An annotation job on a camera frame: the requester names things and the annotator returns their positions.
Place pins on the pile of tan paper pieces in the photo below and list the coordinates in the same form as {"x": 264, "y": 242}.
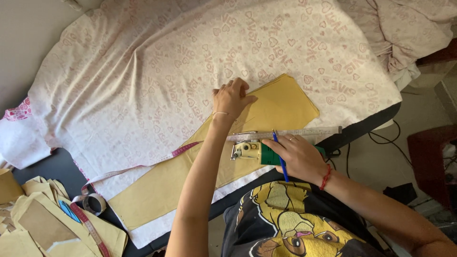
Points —
{"x": 39, "y": 228}

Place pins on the green and cream fabric cutter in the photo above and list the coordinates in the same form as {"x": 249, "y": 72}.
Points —
{"x": 250, "y": 150}

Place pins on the white heart print fabric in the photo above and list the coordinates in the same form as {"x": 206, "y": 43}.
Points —
{"x": 142, "y": 71}

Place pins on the bright pink heart print cloth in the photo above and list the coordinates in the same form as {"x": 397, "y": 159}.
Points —
{"x": 19, "y": 111}

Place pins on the pink and white measuring tape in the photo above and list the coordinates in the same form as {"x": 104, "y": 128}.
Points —
{"x": 185, "y": 148}

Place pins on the dark red stool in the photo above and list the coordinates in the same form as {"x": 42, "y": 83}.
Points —
{"x": 426, "y": 160}

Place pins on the yellow paper pattern sheet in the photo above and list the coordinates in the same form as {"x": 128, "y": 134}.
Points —
{"x": 282, "y": 105}

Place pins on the person's left hand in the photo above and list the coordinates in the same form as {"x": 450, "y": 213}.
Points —
{"x": 230, "y": 101}

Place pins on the clear plastic ruler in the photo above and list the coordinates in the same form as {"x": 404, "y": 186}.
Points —
{"x": 321, "y": 130}

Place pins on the black bag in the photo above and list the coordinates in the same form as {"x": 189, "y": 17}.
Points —
{"x": 400, "y": 193}

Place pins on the person's right hand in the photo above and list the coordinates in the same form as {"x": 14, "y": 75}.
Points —
{"x": 303, "y": 159}

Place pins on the clear adhesive tape roll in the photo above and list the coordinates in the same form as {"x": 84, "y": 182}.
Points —
{"x": 101, "y": 207}

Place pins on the black lion print shirt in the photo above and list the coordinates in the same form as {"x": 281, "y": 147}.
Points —
{"x": 285, "y": 221}

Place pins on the bunched pale heart print fabric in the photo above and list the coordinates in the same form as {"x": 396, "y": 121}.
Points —
{"x": 403, "y": 32}

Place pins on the blue pen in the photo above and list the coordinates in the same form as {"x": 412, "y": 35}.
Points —
{"x": 284, "y": 172}

